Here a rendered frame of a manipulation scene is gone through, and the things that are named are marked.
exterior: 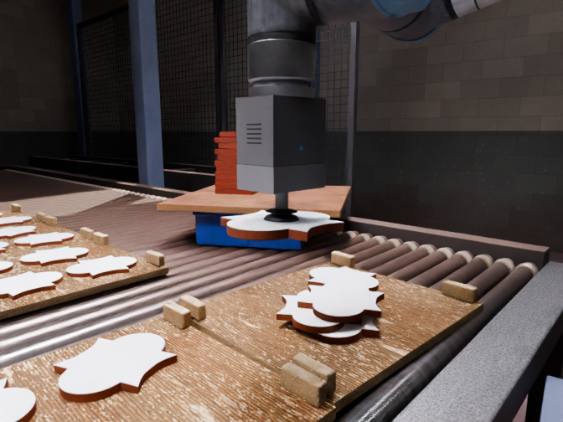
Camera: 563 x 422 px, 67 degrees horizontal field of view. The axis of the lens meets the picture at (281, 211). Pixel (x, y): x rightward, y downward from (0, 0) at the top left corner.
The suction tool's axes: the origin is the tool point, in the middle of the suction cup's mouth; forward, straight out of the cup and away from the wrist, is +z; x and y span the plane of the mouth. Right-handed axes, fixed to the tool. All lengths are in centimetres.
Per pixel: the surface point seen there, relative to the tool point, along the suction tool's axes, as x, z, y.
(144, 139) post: -181, -8, -72
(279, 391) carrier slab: 3.6, 18.3, 3.8
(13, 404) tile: -12.9, 17.1, 27.0
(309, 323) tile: -2.8, 16.0, -8.2
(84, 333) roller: -31.7, 20.4, 13.5
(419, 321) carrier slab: 5.4, 18.3, -25.2
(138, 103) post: -184, -27, -72
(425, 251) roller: -17, 20, -70
